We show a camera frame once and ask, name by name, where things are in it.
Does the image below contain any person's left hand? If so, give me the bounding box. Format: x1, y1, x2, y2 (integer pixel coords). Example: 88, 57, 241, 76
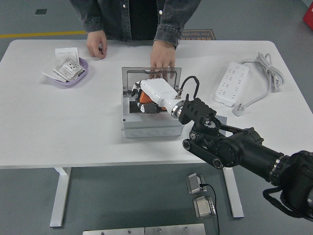
149, 40, 177, 81

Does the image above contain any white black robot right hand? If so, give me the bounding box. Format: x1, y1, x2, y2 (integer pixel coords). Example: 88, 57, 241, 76
129, 78, 186, 116

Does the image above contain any person's right hand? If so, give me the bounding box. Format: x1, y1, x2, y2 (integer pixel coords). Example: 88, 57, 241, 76
87, 31, 108, 59

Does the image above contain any orange cylinder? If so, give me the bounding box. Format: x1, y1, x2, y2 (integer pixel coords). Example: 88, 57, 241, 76
138, 90, 169, 113

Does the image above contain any transparent hinged box lid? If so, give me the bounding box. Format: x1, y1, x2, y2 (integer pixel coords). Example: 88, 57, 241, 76
121, 66, 183, 95

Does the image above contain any grey junction box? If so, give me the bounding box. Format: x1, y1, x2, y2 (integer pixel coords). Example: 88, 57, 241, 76
121, 90, 184, 140

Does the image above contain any grey cube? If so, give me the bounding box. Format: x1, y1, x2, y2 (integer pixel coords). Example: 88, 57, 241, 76
212, 114, 228, 138

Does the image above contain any printed socket panel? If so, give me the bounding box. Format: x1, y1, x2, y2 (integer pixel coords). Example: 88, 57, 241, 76
53, 57, 84, 83

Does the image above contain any dark floor sign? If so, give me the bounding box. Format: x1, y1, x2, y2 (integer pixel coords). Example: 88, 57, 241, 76
179, 29, 216, 41

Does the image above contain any purple tray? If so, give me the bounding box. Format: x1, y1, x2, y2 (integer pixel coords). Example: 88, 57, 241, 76
47, 57, 89, 88

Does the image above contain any person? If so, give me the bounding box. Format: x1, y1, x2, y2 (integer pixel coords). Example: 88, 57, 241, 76
102, 0, 169, 43

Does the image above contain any white flat plate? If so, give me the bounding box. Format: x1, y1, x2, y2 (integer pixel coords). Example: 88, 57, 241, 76
43, 58, 67, 83

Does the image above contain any white power strip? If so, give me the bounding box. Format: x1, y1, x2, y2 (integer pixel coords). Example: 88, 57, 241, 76
213, 61, 249, 108

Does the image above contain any silver foot pedal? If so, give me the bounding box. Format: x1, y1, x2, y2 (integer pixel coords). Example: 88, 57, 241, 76
185, 173, 208, 195
193, 196, 218, 219

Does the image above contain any white table leg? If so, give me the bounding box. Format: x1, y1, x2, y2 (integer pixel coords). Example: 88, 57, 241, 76
49, 167, 72, 228
222, 167, 245, 218

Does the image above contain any grey metal plate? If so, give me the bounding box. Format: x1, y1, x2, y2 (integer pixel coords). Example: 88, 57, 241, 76
144, 223, 206, 235
82, 227, 145, 235

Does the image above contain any red object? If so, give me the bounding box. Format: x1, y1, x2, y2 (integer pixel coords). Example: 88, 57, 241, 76
302, 4, 313, 25

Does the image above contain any white power cord with plug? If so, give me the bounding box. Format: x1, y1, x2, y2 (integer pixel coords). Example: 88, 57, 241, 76
232, 52, 286, 116

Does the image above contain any black pedal cable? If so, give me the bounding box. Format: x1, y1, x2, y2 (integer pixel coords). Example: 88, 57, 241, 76
199, 183, 220, 235

